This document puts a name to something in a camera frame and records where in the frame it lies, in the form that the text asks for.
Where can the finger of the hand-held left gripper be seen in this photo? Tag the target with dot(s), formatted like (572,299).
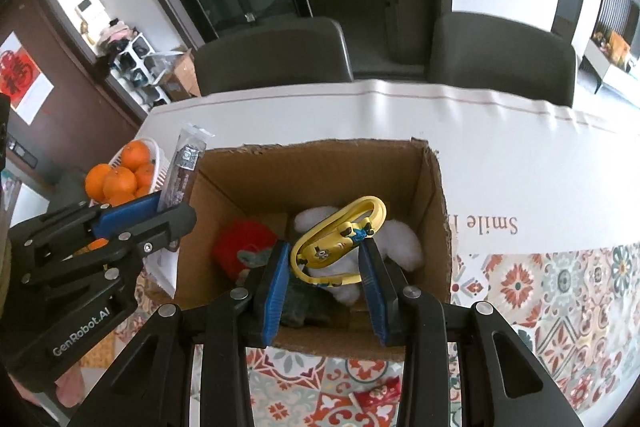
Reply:
(127,209)
(165,224)

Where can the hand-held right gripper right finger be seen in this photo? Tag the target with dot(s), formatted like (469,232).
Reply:
(372,294)

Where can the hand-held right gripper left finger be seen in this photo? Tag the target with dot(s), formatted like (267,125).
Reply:
(275,292)

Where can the green knitted toy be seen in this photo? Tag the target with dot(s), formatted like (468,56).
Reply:
(300,302)

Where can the brown snack bar packet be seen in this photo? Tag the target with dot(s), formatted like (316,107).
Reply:
(182,172)

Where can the white plush toy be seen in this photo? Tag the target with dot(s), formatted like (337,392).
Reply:
(400,242)

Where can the red knitted strawberry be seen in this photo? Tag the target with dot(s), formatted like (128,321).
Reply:
(240,239)

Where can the yellow cartoon toy goggles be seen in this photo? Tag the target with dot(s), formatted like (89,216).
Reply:
(325,252)

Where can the brown cardboard box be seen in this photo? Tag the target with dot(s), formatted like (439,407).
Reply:
(240,187)

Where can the person's left hand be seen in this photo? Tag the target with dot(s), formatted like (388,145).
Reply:
(70,384)

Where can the pile of oranges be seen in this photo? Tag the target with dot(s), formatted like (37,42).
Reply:
(119,182)

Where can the red candy wrapper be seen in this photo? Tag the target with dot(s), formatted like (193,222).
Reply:
(375,394)

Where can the white shoe rack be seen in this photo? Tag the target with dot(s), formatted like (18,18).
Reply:
(135,72)

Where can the cardboard box on floor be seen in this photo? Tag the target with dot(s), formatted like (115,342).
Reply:
(180,74)

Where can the brown entrance door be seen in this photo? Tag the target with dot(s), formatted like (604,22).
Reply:
(65,57)

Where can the red and white door poster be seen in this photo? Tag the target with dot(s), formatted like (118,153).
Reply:
(22,77)

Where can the pink clutter on shoe rack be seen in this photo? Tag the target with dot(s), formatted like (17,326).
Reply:
(115,36)

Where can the patterned table runner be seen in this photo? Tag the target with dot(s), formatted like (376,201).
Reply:
(550,287)

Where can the grey dining chair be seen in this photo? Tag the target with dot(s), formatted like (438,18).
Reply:
(500,54)
(270,54)

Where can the white media console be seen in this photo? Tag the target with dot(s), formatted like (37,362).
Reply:
(607,74)

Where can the orange box on console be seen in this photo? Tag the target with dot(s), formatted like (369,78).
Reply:
(617,44)

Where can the white wall intercom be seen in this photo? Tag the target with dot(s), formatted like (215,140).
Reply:
(90,6)

